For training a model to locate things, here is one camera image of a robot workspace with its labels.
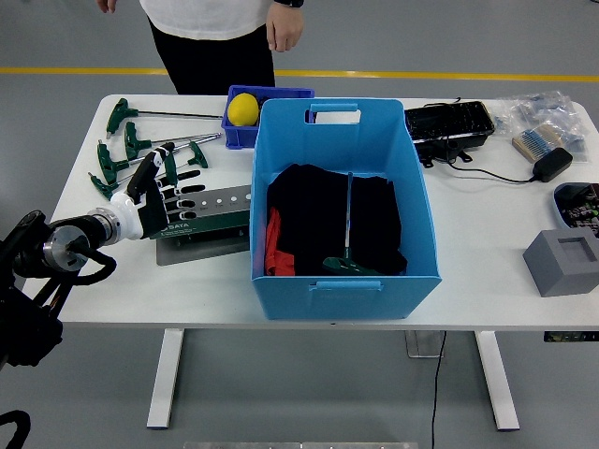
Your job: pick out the person's left hand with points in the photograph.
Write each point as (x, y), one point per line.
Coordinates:
(285, 28)

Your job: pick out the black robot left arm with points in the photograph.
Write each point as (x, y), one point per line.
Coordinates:
(28, 327)

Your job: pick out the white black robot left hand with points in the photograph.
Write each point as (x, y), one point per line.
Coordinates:
(152, 210)

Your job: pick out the large blue plastic box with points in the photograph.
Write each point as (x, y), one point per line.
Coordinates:
(351, 301)

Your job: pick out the black plastic tray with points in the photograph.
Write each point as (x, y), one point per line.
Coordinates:
(449, 119)

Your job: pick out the person's right hand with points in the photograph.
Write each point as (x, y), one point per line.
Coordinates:
(106, 4)

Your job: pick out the black cloth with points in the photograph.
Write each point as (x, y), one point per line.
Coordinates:
(309, 220)

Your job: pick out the taped resistor strip bundle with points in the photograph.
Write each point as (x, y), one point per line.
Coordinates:
(536, 140)

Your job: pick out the yellow ball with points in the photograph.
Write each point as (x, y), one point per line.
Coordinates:
(243, 110)

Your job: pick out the black mounting bracket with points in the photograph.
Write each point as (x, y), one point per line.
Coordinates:
(440, 150)

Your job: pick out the black power adapter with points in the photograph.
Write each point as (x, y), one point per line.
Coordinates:
(552, 163)

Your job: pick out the small dark blue bin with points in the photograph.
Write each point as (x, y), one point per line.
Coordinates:
(271, 91)

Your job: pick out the black wristwatch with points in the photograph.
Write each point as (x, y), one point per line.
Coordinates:
(290, 3)

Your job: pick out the light blue parts tray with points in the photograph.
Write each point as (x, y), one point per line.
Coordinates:
(580, 206)

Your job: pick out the red cloth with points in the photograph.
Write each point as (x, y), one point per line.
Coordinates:
(278, 259)

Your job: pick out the clear plastic parts bags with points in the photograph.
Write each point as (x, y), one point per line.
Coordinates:
(538, 105)

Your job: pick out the metal plate under table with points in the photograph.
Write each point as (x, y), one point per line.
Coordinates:
(421, 346)

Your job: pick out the green grey SATA tool stand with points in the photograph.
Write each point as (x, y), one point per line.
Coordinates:
(220, 224)

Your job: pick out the white table leg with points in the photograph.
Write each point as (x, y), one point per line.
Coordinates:
(498, 383)
(166, 374)

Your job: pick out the grey block with square recess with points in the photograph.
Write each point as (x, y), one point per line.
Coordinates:
(552, 276)

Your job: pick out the person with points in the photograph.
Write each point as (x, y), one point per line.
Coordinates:
(210, 56)

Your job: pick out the black table control panel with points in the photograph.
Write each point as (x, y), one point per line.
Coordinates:
(571, 336)

